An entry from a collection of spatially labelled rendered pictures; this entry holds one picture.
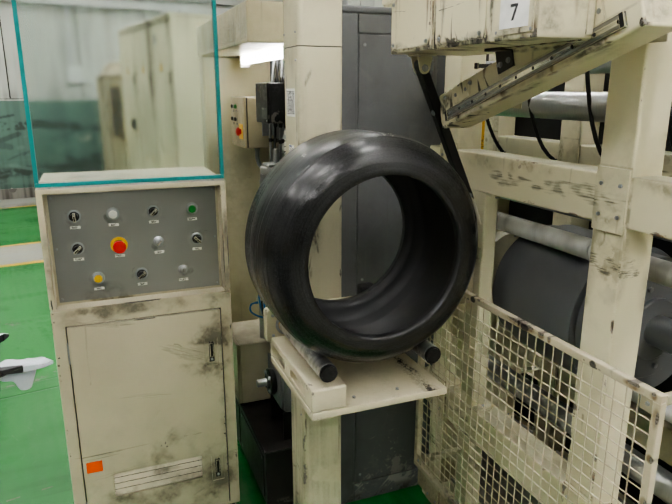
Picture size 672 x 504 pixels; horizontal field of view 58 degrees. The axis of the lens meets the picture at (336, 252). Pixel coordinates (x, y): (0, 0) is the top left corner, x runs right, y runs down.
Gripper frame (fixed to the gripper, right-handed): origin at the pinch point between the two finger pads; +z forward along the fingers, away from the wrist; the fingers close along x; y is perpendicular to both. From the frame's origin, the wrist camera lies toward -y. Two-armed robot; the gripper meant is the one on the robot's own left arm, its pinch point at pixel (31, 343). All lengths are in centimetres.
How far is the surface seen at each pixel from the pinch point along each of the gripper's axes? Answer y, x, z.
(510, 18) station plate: -70, 61, 64
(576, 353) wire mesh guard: -5, 87, 70
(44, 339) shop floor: 139, -228, 143
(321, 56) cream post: -58, 6, 80
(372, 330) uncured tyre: 10, 36, 75
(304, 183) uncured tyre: -33, 29, 46
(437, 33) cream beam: -67, 38, 80
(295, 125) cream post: -39, 3, 76
